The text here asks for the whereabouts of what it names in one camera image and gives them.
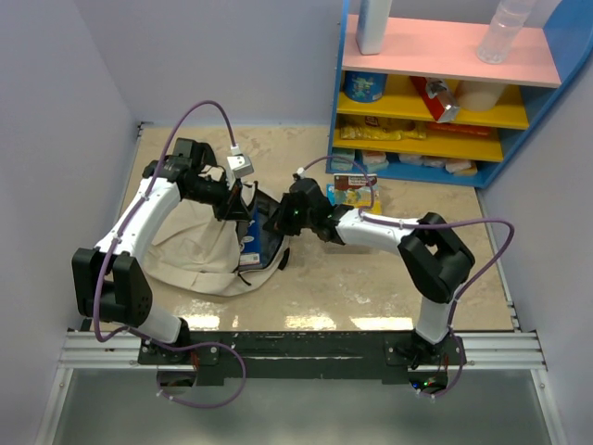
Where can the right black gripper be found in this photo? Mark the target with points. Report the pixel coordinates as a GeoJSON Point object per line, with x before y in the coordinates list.
{"type": "Point", "coordinates": [278, 222]}

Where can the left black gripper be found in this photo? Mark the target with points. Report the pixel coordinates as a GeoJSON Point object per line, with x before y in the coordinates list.
{"type": "Point", "coordinates": [232, 207]}

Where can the blue glossy comic book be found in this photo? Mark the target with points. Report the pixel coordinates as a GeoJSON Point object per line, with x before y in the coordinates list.
{"type": "Point", "coordinates": [259, 248]}

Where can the beige student backpack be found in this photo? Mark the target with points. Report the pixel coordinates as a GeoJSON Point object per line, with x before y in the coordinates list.
{"type": "Point", "coordinates": [195, 252]}

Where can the yellow picture book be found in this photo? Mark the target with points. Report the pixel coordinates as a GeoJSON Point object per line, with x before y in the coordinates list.
{"type": "Point", "coordinates": [353, 190]}

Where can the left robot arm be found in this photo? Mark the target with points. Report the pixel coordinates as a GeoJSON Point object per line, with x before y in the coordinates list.
{"type": "Point", "coordinates": [109, 282]}

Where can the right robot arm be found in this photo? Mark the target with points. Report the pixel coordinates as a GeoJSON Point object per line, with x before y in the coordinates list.
{"type": "Point", "coordinates": [436, 259]}

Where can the yellow snack bag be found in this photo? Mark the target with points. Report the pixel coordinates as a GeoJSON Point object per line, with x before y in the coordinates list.
{"type": "Point", "coordinates": [370, 128]}

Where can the light blue activity book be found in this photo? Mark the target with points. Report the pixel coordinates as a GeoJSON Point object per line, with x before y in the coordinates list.
{"type": "Point", "coordinates": [330, 193]}

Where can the pastel sponges row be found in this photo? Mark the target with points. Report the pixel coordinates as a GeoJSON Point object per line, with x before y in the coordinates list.
{"type": "Point", "coordinates": [377, 161]}

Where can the blue tin can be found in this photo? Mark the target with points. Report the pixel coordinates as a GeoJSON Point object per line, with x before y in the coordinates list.
{"type": "Point", "coordinates": [364, 87]}

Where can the orange red packet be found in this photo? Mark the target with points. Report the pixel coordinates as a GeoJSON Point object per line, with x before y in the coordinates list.
{"type": "Point", "coordinates": [453, 128]}

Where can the blue shelf unit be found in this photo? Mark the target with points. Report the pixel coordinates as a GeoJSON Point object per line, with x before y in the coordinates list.
{"type": "Point", "coordinates": [540, 66]}

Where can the red snack packet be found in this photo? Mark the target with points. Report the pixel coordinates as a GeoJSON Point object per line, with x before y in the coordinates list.
{"type": "Point", "coordinates": [437, 97]}

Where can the white bottle on shelf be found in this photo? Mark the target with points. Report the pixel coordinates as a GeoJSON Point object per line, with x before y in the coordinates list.
{"type": "Point", "coordinates": [370, 32]}

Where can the white bowl cup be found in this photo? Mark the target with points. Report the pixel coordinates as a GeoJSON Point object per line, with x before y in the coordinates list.
{"type": "Point", "coordinates": [479, 96]}

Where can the clear plastic bottle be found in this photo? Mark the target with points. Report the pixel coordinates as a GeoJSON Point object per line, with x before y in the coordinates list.
{"type": "Point", "coordinates": [505, 25]}

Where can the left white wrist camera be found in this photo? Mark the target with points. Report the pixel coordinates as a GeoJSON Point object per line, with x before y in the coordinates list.
{"type": "Point", "coordinates": [240, 166]}

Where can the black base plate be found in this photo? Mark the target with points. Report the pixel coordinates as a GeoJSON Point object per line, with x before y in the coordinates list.
{"type": "Point", "coordinates": [392, 357]}

